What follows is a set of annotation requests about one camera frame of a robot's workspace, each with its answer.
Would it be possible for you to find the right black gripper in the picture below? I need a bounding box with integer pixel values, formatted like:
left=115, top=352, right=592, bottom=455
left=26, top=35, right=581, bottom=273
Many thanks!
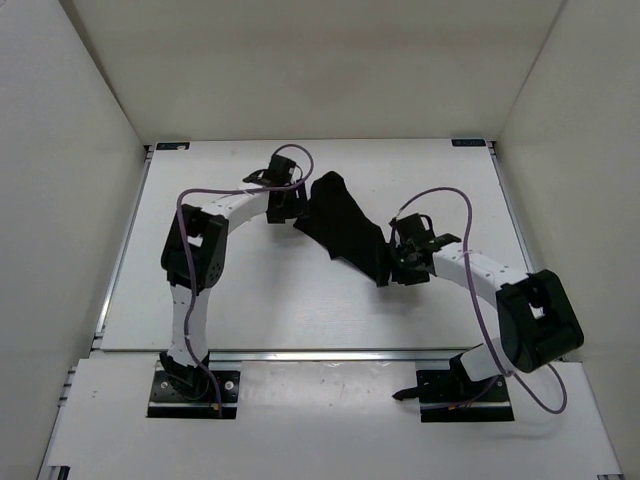
left=375, top=243, right=427, bottom=289

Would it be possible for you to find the black skirt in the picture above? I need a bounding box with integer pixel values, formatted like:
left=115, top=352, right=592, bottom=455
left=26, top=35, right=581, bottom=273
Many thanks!
left=294, top=171, right=391, bottom=287

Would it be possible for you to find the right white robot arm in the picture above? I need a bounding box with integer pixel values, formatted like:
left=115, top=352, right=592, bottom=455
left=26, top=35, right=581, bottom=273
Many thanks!
left=390, top=214, right=584, bottom=401

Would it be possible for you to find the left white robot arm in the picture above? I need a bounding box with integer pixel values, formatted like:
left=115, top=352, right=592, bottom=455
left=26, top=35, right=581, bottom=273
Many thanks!
left=160, top=152, right=309, bottom=412

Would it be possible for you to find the right table corner label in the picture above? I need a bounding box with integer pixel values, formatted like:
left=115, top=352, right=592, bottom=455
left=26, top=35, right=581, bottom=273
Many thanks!
left=451, top=138, right=486, bottom=148

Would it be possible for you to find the table corner label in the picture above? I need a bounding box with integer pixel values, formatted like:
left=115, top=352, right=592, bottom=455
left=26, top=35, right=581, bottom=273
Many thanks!
left=155, top=142, right=190, bottom=151
left=451, top=138, right=486, bottom=148

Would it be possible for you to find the left table corner label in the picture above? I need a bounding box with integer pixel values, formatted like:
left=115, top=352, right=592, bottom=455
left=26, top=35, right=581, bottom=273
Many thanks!
left=155, top=142, right=190, bottom=151

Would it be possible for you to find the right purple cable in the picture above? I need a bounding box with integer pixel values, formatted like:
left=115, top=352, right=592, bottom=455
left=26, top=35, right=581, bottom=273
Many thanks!
left=392, top=186, right=569, bottom=415

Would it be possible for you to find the purple cable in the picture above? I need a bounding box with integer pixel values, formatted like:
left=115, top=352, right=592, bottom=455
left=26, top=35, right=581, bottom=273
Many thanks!
left=175, top=143, right=315, bottom=416
left=392, top=186, right=569, bottom=415

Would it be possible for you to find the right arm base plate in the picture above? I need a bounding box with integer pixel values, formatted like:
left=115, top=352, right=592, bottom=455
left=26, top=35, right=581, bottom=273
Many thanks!
left=392, top=355, right=515, bottom=423

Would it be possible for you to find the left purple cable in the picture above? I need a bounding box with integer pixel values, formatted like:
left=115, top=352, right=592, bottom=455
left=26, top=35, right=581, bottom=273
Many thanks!
left=175, top=143, right=315, bottom=416

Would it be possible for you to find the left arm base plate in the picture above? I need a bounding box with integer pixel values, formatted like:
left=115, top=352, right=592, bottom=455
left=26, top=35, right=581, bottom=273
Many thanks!
left=146, top=361, right=241, bottom=420

